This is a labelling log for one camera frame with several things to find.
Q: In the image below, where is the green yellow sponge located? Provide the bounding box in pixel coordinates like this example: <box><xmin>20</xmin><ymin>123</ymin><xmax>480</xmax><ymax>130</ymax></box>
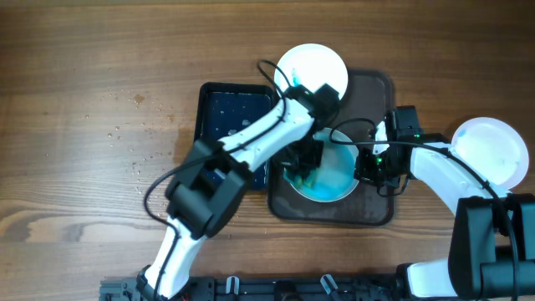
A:
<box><xmin>297</xmin><ymin>169</ymin><xmax>319</xmax><ymax>188</ymax></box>

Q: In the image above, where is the white plate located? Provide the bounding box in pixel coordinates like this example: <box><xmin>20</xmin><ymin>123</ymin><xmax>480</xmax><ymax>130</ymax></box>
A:
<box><xmin>283</xmin><ymin>128</ymin><xmax>359</xmax><ymax>202</ymax></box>
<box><xmin>273</xmin><ymin>43</ymin><xmax>349</xmax><ymax>99</ymax></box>
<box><xmin>451</xmin><ymin>117</ymin><xmax>529</xmax><ymax>189</ymax></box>

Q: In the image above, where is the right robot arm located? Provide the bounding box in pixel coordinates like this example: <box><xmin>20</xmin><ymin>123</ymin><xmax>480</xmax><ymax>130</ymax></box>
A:
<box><xmin>355</xmin><ymin>134</ymin><xmax>534</xmax><ymax>300</ymax></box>

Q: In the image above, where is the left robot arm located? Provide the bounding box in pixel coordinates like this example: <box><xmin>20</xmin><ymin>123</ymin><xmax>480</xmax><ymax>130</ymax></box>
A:
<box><xmin>137</xmin><ymin>97</ymin><xmax>329</xmax><ymax>300</ymax></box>

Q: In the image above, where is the brown plastic serving tray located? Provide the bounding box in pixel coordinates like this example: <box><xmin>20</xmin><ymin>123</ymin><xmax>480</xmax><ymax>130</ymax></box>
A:
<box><xmin>267</xmin><ymin>69</ymin><xmax>395</xmax><ymax>227</ymax></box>

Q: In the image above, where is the black rectangular water tray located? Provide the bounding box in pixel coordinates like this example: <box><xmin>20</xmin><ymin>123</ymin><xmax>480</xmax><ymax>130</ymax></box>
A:
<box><xmin>192</xmin><ymin>81</ymin><xmax>275</xmax><ymax>191</ymax></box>

